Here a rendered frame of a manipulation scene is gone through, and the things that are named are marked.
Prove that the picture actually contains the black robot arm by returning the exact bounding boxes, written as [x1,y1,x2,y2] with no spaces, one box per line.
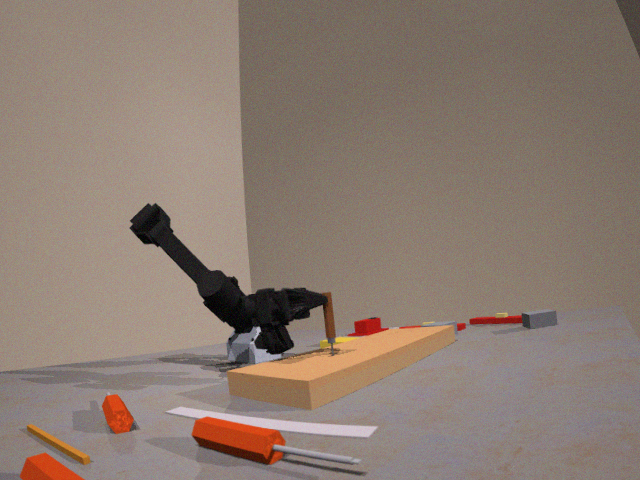
[129,203,294,355]

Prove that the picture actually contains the orange-handled awl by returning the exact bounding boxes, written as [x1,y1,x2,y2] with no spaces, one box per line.
[102,392,134,434]
[192,416,362,465]
[19,453,85,480]

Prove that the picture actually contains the white flat strip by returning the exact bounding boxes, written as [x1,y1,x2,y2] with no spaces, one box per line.
[165,407,378,439]

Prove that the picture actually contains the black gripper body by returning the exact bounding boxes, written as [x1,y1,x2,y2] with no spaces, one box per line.
[244,288,285,327]

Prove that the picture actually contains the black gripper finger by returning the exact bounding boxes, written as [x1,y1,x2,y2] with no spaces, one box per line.
[281,288,328,322]
[294,288,323,320]

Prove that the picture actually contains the orange rectangular floor panel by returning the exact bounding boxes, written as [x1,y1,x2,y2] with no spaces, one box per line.
[227,325,456,410]

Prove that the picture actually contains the yellow rectangular block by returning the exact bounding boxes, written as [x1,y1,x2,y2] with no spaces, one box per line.
[320,337,361,349]

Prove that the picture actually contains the brown-handled awl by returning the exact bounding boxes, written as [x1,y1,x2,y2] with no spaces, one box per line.
[322,293,336,356]

